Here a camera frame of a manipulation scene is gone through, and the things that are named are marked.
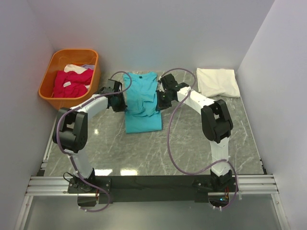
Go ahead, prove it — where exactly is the white shirt in basket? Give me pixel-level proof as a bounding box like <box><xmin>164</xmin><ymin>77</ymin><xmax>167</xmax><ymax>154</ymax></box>
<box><xmin>64</xmin><ymin>64</ymin><xmax>87</xmax><ymax>74</ymax></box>

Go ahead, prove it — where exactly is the lavender shirt in basket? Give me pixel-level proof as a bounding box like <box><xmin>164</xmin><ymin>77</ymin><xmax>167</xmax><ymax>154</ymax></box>
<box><xmin>82</xmin><ymin>64</ymin><xmax>95</xmax><ymax>70</ymax></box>

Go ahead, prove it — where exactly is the black base beam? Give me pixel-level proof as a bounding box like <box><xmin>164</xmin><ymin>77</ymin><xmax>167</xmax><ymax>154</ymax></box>
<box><xmin>67</xmin><ymin>174</ymin><xmax>240</xmax><ymax>205</ymax></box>

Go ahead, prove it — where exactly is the folded white t-shirt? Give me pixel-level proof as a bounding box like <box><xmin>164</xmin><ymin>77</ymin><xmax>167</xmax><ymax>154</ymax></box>
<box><xmin>196</xmin><ymin>68</ymin><xmax>240</xmax><ymax>98</ymax></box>

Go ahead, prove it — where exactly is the orange plastic basket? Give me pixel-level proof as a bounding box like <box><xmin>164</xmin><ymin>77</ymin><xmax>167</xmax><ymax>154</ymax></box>
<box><xmin>38</xmin><ymin>49</ymin><xmax>101</xmax><ymax>110</ymax></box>

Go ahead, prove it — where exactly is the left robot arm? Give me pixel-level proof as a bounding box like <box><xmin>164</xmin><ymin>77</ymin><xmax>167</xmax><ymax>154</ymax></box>
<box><xmin>52</xmin><ymin>79</ymin><xmax>127</xmax><ymax>193</ymax></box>

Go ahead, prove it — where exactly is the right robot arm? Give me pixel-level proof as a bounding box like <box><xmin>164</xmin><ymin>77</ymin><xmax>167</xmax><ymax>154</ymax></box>
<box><xmin>157</xmin><ymin>74</ymin><xmax>235</xmax><ymax>192</ymax></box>

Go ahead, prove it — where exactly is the red t-shirt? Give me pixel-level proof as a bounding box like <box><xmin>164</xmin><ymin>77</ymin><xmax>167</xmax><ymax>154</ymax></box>
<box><xmin>53</xmin><ymin>69</ymin><xmax>94</xmax><ymax>98</ymax></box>

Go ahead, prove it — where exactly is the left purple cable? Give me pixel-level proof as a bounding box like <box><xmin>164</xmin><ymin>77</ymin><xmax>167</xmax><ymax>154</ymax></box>
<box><xmin>56</xmin><ymin>70</ymin><xmax>133</xmax><ymax>213</ymax></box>

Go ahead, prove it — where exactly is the teal t-shirt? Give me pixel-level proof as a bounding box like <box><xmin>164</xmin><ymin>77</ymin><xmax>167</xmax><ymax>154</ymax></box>
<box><xmin>123</xmin><ymin>72</ymin><xmax>162</xmax><ymax>134</ymax></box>

